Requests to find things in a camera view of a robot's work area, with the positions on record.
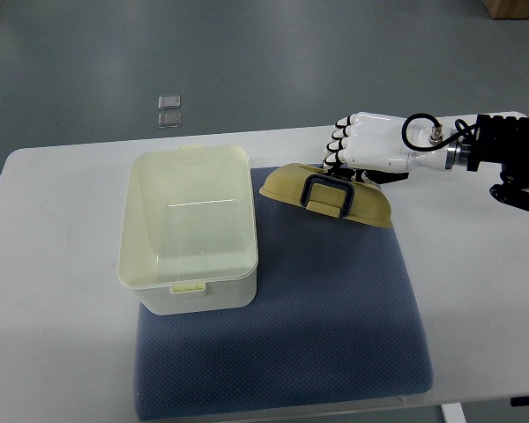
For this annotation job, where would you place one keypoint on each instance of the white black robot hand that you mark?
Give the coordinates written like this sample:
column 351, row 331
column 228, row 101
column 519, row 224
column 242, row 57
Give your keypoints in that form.
column 373, row 144

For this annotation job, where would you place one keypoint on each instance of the yellow storage box lid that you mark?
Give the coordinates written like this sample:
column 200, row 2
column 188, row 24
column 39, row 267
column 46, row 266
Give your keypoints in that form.
column 312, row 189

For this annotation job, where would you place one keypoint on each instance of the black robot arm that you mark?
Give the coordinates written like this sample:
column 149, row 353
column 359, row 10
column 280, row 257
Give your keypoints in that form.
column 503, row 141

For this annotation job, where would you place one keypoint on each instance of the brown cardboard box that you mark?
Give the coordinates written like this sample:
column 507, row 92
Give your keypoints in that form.
column 507, row 9

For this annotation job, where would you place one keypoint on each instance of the white storage box base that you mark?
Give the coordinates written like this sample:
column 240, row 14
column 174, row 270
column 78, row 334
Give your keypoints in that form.
column 189, row 237

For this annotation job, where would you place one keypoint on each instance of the blue grey fabric cushion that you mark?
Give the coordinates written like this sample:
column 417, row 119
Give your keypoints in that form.
column 334, row 319

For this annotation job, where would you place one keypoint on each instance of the white table leg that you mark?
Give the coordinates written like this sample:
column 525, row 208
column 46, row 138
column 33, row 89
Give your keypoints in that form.
column 453, row 413

